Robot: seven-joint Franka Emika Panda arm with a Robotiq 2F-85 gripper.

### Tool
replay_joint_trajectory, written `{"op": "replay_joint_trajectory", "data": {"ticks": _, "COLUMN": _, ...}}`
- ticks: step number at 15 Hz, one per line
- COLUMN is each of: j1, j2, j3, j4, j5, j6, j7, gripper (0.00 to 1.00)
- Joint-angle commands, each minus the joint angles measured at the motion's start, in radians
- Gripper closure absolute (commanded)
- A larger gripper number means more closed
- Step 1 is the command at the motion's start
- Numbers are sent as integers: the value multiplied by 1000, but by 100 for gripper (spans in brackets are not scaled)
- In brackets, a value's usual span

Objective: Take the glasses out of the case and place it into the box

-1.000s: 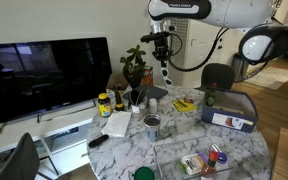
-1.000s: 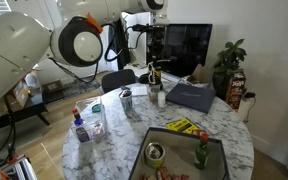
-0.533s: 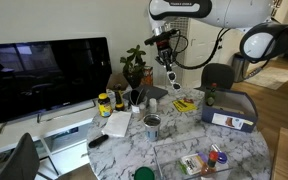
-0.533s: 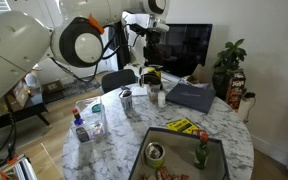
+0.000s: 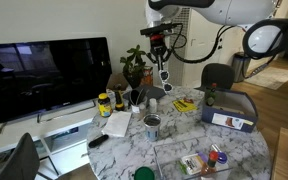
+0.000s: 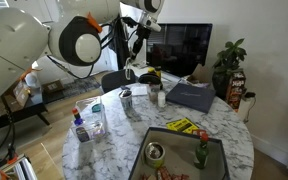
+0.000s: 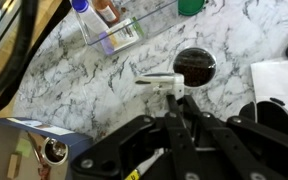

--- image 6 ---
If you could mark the purple labelled item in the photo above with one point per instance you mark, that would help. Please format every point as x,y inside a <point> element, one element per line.
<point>82,134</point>

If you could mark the light floor rug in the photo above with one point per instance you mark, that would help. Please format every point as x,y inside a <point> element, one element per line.
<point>80,86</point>

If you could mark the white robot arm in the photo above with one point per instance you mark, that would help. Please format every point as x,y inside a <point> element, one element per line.
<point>14,40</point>

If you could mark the white mug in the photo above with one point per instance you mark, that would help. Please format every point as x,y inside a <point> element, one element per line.
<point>161,99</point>

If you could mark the orange jenga box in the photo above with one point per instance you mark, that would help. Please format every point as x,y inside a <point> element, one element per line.
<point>235,90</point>

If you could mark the yellow foil packet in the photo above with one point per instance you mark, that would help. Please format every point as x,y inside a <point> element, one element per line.
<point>181,125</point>

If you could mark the dark blue flat notebook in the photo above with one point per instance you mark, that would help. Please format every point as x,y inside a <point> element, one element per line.
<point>190,96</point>

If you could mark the white paper napkin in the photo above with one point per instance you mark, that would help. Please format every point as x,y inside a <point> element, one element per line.
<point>139,90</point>

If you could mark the yellow capped vitamin bottle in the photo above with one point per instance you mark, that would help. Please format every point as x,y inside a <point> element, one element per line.
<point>151,70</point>

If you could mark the clear glass cup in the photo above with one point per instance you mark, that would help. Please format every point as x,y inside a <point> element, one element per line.
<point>153,92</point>

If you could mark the green hot sauce bottle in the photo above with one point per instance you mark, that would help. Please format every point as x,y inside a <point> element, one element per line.
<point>201,153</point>

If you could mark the red capped sauce bottle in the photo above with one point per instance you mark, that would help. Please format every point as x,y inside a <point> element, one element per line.
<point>77,116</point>

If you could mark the black side table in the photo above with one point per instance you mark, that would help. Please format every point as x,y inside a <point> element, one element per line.
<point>20,110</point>

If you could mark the grey office chair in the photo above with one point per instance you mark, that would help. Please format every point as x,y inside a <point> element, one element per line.
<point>117,80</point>

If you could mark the black glasses case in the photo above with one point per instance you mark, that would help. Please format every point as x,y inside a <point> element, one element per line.
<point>149,79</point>

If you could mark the green potted plant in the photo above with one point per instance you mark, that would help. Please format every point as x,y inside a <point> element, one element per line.
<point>229,63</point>

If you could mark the red snack packet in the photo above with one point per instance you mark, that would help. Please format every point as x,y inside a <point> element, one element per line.
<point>145,177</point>
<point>164,173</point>
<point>181,177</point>

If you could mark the clear plastic container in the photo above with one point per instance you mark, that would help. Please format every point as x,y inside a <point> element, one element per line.
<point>90,125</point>

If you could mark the aluminium frame rail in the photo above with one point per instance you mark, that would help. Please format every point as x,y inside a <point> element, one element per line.
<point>17,170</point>

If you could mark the metal can with coffee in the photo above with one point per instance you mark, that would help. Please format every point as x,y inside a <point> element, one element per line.
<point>126,101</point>

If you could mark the foil lined tin can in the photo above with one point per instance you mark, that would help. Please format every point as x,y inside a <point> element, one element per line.
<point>154,155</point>

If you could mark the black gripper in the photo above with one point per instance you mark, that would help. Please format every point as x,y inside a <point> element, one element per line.
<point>142,38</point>

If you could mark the green round lid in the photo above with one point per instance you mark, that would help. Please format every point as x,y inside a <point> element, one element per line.
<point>97,107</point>

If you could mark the red ketchup packet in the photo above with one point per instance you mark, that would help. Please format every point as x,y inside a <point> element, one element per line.
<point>199,132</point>

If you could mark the grey metal tray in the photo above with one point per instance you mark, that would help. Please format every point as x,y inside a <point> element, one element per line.
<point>180,150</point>

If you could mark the brown cardboard piece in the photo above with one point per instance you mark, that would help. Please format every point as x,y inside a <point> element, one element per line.
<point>200,75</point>

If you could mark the brown cardboard box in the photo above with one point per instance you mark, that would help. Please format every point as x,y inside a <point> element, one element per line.
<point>52,86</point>

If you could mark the black flat screen television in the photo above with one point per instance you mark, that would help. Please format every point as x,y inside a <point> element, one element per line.
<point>180,48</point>

